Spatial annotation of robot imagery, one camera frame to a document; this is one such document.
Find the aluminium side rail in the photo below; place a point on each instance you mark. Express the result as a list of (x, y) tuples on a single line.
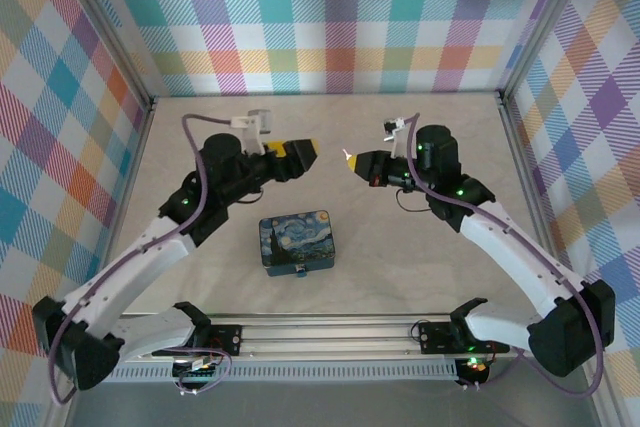
[(145, 137), (520, 147)]

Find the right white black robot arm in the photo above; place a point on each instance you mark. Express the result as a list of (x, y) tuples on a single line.
[(510, 252)]

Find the starry night tin box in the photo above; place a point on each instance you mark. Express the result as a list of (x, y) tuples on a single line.
[(297, 239)]

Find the aluminium frame post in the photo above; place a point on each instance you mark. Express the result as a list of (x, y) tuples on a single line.
[(100, 22), (545, 22)]

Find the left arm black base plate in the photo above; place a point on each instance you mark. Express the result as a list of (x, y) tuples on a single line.
[(227, 339)]

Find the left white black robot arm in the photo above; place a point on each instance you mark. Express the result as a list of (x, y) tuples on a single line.
[(125, 267)]

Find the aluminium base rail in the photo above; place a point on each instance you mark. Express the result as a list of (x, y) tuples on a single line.
[(325, 337)]

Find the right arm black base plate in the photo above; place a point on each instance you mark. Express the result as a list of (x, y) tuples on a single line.
[(435, 337)]

